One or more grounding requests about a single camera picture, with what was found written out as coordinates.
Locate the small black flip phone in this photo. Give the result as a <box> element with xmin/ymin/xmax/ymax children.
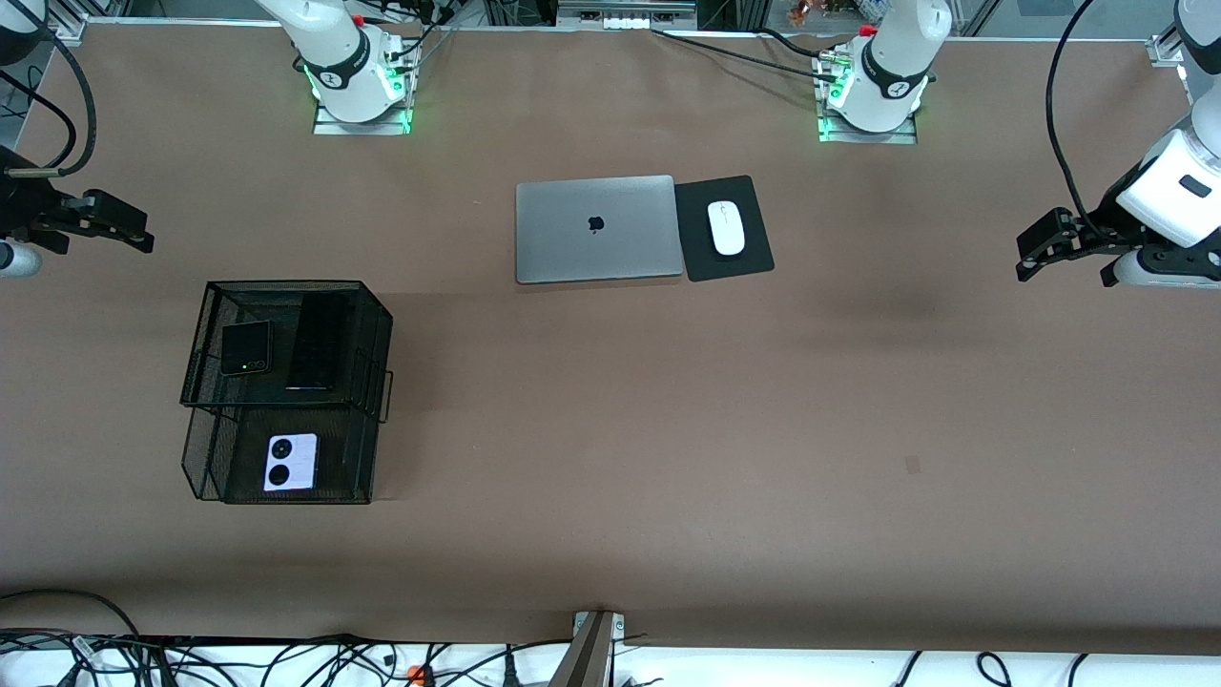
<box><xmin>220</xmin><ymin>320</ymin><xmax>273</xmax><ymax>377</ymax></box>

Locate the long black smartphone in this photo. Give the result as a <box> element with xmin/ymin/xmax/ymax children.
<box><xmin>285</xmin><ymin>291</ymin><xmax>350</xmax><ymax>392</ymax></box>

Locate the lavender flip phone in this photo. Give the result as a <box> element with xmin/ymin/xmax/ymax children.
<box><xmin>263</xmin><ymin>432</ymin><xmax>320</xmax><ymax>492</ymax></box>

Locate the black mouse pad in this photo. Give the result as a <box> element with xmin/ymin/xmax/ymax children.
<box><xmin>673</xmin><ymin>175</ymin><xmax>776</xmax><ymax>283</ymax></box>

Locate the white computer mouse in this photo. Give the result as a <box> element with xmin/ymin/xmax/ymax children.
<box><xmin>707</xmin><ymin>200</ymin><xmax>746</xmax><ymax>258</ymax></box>

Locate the black mesh two-tier tray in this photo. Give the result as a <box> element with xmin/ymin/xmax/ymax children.
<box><xmin>179</xmin><ymin>279</ymin><xmax>395</xmax><ymax>506</ymax></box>

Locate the silver closed laptop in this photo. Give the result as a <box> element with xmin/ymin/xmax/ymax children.
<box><xmin>515</xmin><ymin>175</ymin><xmax>686</xmax><ymax>285</ymax></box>

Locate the grey power strip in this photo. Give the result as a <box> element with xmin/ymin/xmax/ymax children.
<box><xmin>558</xmin><ymin>0</ymin><xmax>697</xmax><ymax>31</ymax></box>

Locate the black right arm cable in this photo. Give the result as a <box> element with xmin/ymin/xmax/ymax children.
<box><xmin>0</xmin><ymin>19</ymin><xmax>98</xmax><ymax>180</ymax></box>

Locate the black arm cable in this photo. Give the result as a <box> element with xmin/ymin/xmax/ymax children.
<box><xmin>0</xmin><ymin>19</ymin><xmax>98</xmax><ymax>180</ymax></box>
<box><xmin>1045</xmin><ymin>0</ymin><xmax>1107</xmax><ymax>239</ymax></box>

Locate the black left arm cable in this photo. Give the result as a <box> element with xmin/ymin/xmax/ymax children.
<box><xmin>1045</xmin><ymin>0</ymin><xmax>1107</xmax><ymax>239</ymax></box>

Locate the aluminium frame profile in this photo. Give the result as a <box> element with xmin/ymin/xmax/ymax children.
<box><xmin>46</xmin><ymin>11</ymin><xmax>92</xmax><ymax>49</ymax></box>
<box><xmin>1145</xmin><ymin>33</ymin><xmax>1193</xmax><ymax>68</ymax></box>

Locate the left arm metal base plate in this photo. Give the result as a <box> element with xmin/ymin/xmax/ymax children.
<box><xmin>817</xmin><ymin>48</ymin><xmax>919</xmax><ymax>145</ymax></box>

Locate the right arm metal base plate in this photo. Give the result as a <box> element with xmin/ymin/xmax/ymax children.
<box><xmin>311</xmin><ymin>43</ymin><xmax>417</xmax><ymax>136</ymax></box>

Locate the short black table cable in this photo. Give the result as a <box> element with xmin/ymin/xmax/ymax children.
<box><xmin>758</xmin><ymin>27</ymin><xmax>833</xmax><ymax>58</ymax></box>

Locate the long black table cable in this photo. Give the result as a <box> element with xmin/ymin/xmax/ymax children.
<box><xmin>652</xmin><ymin>29</ymin><xmax>840</xmax><ymax>85</ymax></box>

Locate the black looped cable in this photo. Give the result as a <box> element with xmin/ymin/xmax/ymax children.
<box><xmin>0</xmin><ymin>590</ymin><xmax>144</xmax><ymax>642</ymax></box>

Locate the grey metal camera post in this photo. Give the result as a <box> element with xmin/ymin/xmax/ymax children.
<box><xmin>548</xmin><ymin>611</ymin><xmax>627</xmax><ymax>687</ymax></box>

